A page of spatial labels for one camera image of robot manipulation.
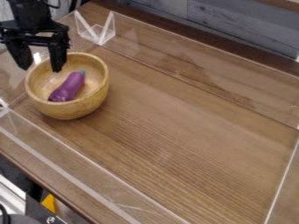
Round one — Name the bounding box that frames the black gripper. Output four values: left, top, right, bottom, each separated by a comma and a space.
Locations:
0, 0, 70, 73

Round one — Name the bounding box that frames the brown wooden bowl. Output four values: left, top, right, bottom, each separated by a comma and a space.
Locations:
24, 52, 109, 120

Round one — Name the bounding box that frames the purple toy eggplant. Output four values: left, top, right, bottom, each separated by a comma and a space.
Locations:
48, 71, 85, 102

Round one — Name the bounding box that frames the clear acrylic table barrier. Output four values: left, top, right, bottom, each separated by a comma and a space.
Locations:
0, 9, 299, 224

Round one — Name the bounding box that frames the yellow sticker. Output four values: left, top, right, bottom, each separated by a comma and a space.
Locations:
41, 194, 56, 214

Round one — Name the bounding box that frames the black metal equipment base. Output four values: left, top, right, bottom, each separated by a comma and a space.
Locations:
24, 195, 80, 224

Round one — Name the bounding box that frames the clear acrylic corner bracket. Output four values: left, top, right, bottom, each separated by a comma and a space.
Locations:
73, 11, 116, 46

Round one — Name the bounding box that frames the black cable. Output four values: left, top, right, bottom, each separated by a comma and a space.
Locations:
0, 204, 12, 224

